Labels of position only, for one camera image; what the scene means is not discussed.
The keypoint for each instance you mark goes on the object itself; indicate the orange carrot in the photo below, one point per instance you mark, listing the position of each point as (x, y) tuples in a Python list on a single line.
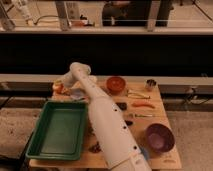
[(143, 104)]

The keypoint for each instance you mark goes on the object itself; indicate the blue round cup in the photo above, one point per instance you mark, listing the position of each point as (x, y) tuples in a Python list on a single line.
[(145, 153)]

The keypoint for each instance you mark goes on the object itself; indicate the black rectangular block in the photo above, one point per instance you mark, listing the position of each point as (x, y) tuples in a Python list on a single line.
[(122, 106)]

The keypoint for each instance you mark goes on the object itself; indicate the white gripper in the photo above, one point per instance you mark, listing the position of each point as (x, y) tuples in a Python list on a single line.
[(68, 80)]

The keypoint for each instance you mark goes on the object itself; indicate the small green handled utensil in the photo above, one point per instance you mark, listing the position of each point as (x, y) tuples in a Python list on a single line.
[(140, 115)]

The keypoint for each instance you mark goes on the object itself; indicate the wooden table board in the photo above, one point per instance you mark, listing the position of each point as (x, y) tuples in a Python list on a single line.
[(168, 161)]

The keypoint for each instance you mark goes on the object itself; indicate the grey blue cloth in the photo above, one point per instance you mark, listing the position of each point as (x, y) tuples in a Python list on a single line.
[(77, 94)]

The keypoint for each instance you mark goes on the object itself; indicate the red yellow apple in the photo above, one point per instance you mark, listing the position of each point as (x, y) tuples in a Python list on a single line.
[(58, 88)]

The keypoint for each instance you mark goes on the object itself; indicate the small metal cup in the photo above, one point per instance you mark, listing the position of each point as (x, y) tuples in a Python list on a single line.
[(150, 84)]

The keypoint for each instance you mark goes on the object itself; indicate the orange red bowl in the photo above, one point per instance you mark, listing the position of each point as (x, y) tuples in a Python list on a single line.
[(115, 84)]

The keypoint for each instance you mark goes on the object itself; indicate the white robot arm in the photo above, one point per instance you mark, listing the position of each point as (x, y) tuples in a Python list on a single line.
[(120, 150)]

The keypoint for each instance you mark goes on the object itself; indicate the bunch of dark grapes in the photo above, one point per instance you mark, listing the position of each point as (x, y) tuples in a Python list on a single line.
[(95, 148)]

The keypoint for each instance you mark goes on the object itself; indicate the green plastic tray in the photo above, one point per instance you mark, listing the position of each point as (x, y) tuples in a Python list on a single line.
[(59, 132)]

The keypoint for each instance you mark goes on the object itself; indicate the white cup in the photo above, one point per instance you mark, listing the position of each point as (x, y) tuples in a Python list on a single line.
[(93, 78)]

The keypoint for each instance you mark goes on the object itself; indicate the purple bowl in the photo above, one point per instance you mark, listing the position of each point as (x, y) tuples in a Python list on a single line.
[(160, 138)]

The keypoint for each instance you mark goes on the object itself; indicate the black handled tool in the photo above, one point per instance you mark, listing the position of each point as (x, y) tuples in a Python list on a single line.
[(129, 123)]

